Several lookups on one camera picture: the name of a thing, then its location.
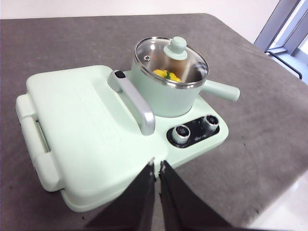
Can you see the yellow toy pumpkin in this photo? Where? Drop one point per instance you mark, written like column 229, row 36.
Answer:
column 161, row 73

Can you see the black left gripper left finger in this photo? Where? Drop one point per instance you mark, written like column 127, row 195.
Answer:
column 134, row 207

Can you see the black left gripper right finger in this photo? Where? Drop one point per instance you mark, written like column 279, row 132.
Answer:
column 183, row 207

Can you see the mint green breakfast machine base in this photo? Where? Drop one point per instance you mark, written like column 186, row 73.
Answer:
column 207, row 142

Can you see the grey window frame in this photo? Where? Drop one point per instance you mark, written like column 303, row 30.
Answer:
column 276, row 31

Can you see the silver control knob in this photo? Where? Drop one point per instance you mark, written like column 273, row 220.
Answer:
column 211, row 122
column 181, row 134

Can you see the glass lid with green knob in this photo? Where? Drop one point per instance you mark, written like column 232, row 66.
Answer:
column 176, row 47

